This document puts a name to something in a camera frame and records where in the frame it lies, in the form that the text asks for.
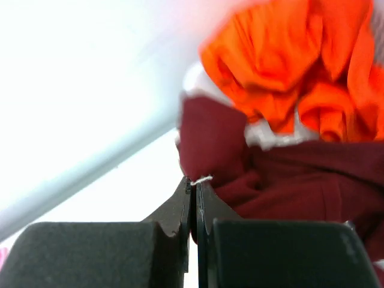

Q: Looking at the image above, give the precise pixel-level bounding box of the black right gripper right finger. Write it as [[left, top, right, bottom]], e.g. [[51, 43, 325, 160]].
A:
[[196, 182, 380, 287]]

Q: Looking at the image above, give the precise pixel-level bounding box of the orange t-shirt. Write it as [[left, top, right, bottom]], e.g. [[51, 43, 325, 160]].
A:
[[200, 1, 383, 142]]

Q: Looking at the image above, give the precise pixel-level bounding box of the dark red t-shirt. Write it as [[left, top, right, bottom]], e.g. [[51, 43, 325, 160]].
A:
[[178, 97, 383, 261]]

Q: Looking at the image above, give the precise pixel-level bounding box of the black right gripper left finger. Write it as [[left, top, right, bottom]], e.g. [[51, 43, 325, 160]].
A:
[[1, 178, 191, 288]]

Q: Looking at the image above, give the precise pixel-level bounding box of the white plastic basket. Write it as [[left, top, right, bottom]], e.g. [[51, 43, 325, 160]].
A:
[[182, 61, 319, 149]]

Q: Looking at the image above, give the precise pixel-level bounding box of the pink t-shirt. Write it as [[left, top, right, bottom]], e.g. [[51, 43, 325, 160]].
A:
[[0, 247, 10, 269]]

